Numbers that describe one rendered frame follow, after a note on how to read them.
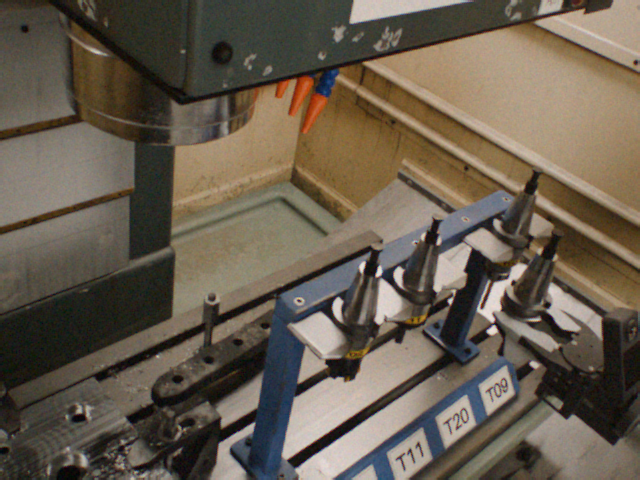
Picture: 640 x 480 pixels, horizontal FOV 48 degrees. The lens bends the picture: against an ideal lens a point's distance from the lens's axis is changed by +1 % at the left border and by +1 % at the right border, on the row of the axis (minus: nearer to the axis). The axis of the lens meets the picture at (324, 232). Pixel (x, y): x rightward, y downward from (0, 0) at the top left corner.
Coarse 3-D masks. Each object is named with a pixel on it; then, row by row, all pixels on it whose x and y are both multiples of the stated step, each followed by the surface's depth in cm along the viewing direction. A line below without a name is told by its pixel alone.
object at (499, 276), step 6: (486, 264) 111; (492, 264) 110; (486, 270) 111; (492, 270) 110; (498, 270) 110; (504, 270) 109; (510, 270) 111; (492, 276) 110; (498, 276) 110; (504, 276) 110; (492, 282) 112; (498, 282) 112
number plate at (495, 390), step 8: (504, 368) 121; (496, 376) 120; (504, 376) 121; (480, 384) 117; (488, 384) 119; (496, 384) 120; (504, 384) 121; (480, 392) 117; (488, 392) 118; (496, 392) 120; (504, 392) 121; (512, 392) 122; (488, 400) 118; (496, 400) 119; (504, 400) 121; (488, 408) 118; (496, 408) 119
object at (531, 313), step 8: (512, 280) 97; (504, 296) 95; (512, 296) 94; (504, 304) 95; (512, 304) 93; (520, 304) 93; (528, 304) 93; (544, 304) 95; (512, 312) 94; (520, 312) 93; (528, 312) 93; (536, 312) 93; (544, 312) 94; (520, 320) 94; (528, 320) 94; (536, 320) 94
